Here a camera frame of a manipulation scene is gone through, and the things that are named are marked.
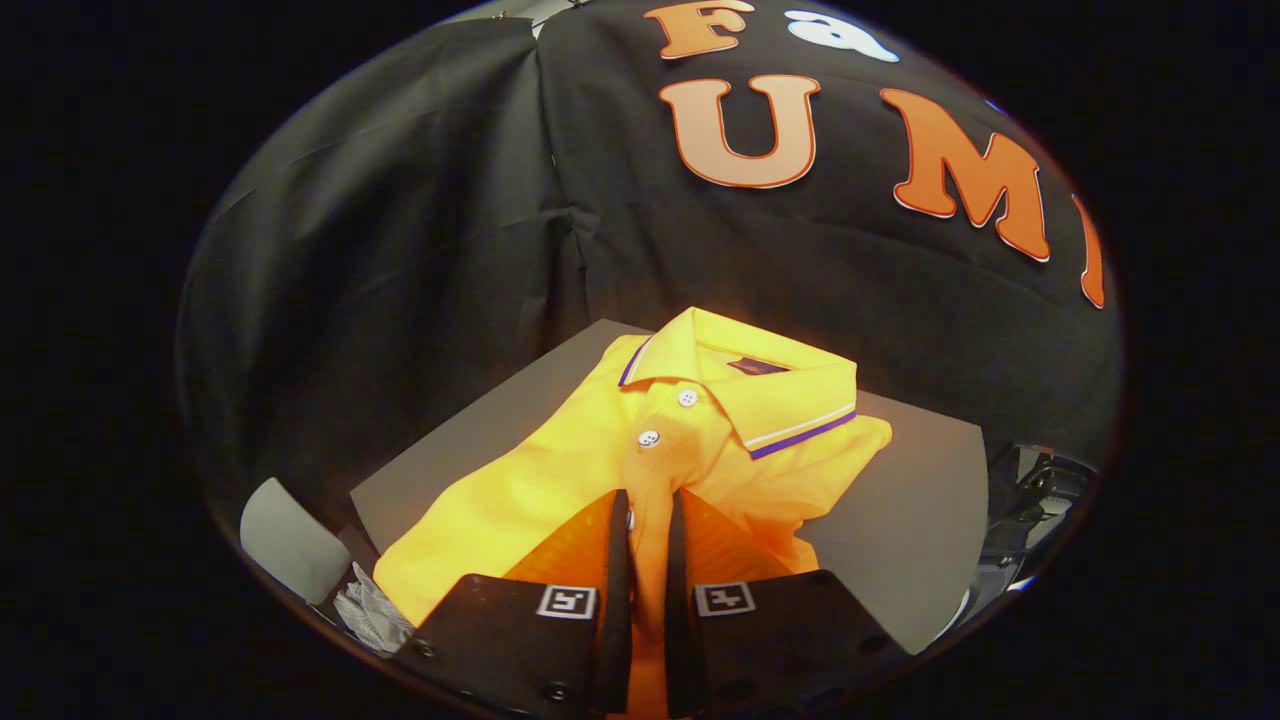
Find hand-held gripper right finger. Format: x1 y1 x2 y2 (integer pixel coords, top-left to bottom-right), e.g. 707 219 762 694
664 488 912 719

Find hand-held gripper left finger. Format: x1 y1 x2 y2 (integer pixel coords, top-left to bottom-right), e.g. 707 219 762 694
393 488 634 719

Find yellow polo shirt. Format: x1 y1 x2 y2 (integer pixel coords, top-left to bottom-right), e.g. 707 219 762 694
372 306 894 720

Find grey box stand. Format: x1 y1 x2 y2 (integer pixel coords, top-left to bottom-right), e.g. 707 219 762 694
349 318 991 657

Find crumpled clear plastic bag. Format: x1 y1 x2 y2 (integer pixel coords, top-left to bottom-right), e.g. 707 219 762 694
333 561 417 657

